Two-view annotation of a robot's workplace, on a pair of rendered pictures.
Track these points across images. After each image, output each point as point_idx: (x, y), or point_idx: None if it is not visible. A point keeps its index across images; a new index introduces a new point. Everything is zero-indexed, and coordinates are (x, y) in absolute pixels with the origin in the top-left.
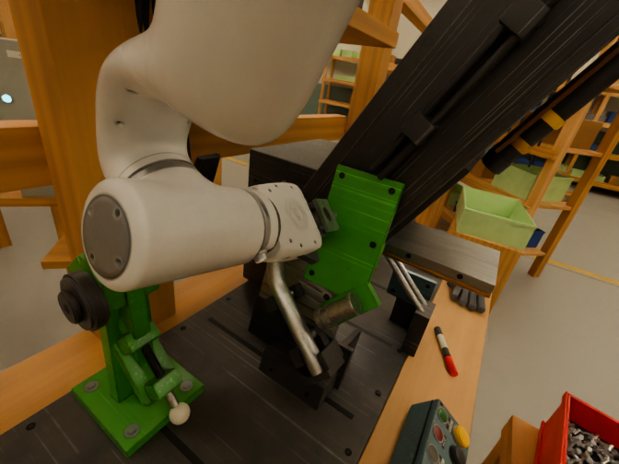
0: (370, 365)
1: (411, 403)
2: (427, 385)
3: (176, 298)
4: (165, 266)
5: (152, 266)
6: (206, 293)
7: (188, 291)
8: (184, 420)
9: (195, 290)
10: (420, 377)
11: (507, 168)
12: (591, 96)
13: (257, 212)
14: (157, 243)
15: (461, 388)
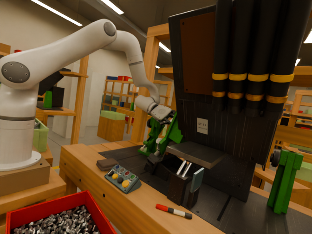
0: (160, 183)
1: (143, 187)
2: (151, 196)
3: (182, 159)
4: (136, 102)
5: (135, 101)
6: (188, 164)
7: (187, 161)
8: (140, 149)
9: (188, 162)
10: (154, 195)
11: (214, 105)
12: (214, 58)
13: (149, 103)
14: (136, 99)
15: (148, 207)
